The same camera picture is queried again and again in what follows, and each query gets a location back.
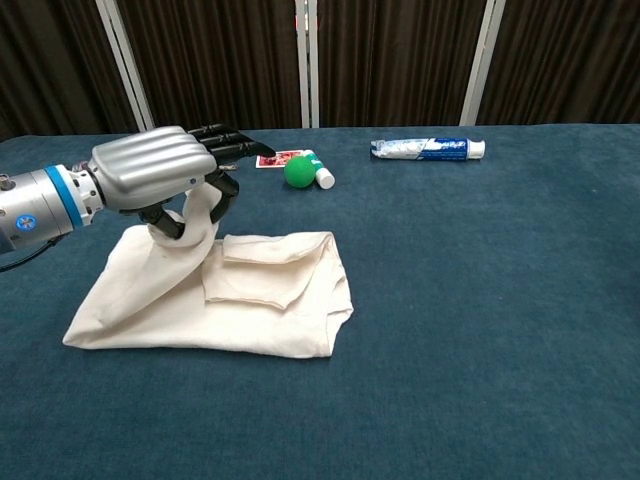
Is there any white green glue stick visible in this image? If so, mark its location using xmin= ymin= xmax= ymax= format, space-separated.
xmin=304 ymin=149 xmax=335 ymax=190

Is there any white T-shirt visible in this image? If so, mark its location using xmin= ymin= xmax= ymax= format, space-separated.
xmin=62 ymin=182 xmax=355 ymax=359

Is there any dark pleated curtain panel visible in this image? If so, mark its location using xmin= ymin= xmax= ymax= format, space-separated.
xmin=115 ymin=0 xmax=305 ymax=132
xmin=317 ymin=0 xmax=487 ymax=129
xmin=0 ymin=0 xmax=139 ymax=141
xmin=477 ymin=0 xmax=640 ymax=126

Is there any red playing card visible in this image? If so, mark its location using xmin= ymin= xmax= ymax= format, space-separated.
xmin=255 ymin=149 xmax=306 ymax=170

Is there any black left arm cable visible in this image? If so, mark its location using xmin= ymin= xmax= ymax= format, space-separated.
xmin=0 ymin=234 xmax=66 ymax=274

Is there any white partition frame post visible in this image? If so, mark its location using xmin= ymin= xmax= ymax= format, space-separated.
xmin=294 ymin=0 xmax=321 ymax=129
xmin=96 ymin=0 xmax=157 ymax=134
xmin=458 ymin=0 xmax=507 ymax=127

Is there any green ball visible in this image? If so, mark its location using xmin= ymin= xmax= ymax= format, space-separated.
xmin=283 ymin=155 xmax=319 ymax=189

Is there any blue white toothpaste tube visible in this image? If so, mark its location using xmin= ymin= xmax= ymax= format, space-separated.
xmin=370 ymin=137 xmax=486 ymax=163

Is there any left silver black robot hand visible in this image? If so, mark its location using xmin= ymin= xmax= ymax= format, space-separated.
xmin=85 ymin=123 xmax=276 ymax=242

